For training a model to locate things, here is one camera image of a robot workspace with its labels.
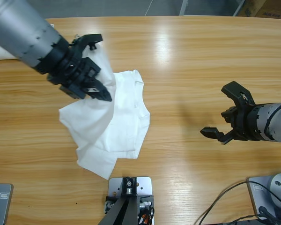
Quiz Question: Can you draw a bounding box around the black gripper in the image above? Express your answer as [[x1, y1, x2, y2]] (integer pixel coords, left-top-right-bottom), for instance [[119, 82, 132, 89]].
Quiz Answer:
[[200, 105, 263, 146], [34, 38, 113, 102]]

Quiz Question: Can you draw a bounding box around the white T-shirt with black print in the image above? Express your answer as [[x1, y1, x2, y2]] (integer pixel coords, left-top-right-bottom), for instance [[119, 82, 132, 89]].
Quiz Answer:
[[58, 48, 151, 180]]

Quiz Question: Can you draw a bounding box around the white mounting block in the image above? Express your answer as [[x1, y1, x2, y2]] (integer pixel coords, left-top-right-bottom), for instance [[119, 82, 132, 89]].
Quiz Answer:
[[107, 177, 155, 225]]

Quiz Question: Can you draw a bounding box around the white metal leg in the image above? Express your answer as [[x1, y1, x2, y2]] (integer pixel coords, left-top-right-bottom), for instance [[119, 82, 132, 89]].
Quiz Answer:
[[179, 0, 190, 16], [232, 0, 246, 16]]

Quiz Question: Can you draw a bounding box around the cardboard box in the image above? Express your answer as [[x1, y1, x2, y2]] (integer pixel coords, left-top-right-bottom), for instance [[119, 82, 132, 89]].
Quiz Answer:
[[244, 0, 281, 18]]

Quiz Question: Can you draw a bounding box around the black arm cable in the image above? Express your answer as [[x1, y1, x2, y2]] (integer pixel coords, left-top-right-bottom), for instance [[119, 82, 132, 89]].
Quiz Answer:
[[263, 100, 281, 140]]

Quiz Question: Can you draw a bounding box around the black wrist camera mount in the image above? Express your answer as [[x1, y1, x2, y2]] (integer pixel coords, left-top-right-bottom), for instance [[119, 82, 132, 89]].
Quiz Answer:
[[70, 34, 103, 59]]

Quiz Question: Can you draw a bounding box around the long black cable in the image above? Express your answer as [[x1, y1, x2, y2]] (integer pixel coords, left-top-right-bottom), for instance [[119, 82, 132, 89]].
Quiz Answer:
[[199, 180, 281, 225]]

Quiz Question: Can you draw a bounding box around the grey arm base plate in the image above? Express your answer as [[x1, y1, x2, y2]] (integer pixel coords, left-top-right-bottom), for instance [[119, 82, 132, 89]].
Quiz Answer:
[[247, 172, 281, 222], [0, 182, 14, 225]]

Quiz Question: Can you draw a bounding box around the thin black cable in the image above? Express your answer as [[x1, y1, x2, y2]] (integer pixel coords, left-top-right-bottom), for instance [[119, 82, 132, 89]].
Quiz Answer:
[[222, 215, 263, 225]]

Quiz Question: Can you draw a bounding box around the white cord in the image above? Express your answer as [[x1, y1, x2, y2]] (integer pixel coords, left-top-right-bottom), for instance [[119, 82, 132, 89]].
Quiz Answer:
[[145, 0, 155, 15]]

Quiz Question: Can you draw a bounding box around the dark camera post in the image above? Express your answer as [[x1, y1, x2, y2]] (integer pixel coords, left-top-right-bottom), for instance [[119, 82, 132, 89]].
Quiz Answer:
[[99, 177, 138, 225]]

